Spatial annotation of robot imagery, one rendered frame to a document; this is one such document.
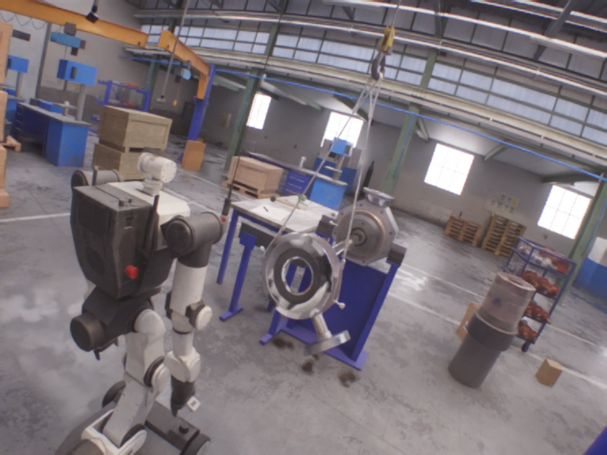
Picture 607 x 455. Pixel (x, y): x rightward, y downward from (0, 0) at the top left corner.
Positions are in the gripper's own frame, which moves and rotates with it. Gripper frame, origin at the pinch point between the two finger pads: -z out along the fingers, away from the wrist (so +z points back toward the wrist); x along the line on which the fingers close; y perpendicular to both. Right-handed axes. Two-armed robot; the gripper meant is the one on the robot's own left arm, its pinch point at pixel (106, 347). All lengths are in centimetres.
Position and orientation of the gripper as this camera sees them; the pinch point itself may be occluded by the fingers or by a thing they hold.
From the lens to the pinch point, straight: 162.6
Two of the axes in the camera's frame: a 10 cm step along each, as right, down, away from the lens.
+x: 3.9, -3.3, 8.6
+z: 2.1, -8.8, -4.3
